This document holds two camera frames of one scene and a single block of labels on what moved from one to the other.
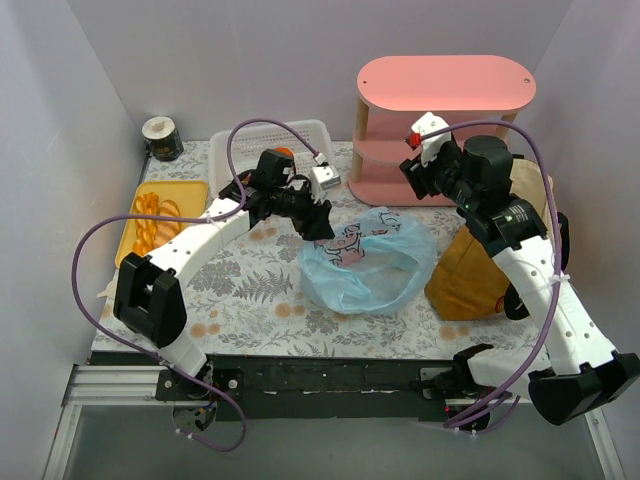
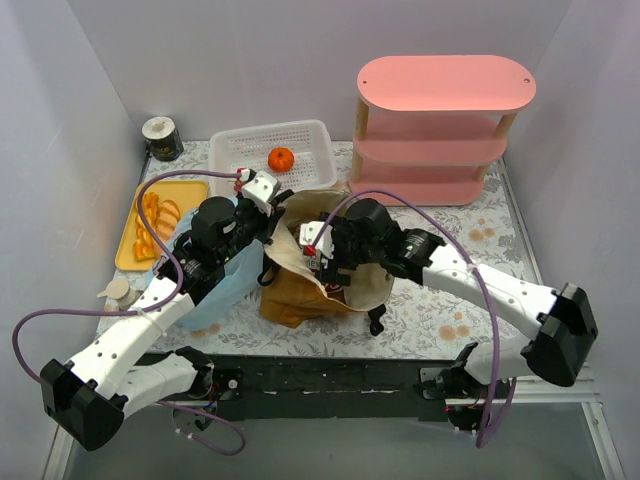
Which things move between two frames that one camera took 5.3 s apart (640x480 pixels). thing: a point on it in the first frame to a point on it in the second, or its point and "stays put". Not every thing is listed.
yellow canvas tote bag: [465, 282] to [290, 293]
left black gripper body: [310, 218] to [273, 220]
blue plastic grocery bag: [377, 265] to [241, 276]
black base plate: [297, 388] stays put
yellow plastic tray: [190, 196] stays put
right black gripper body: [420, 173] to [329, 259]
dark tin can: [162, 138] stays put
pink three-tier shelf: [394, 90] stays put
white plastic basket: [251, 144] stays put
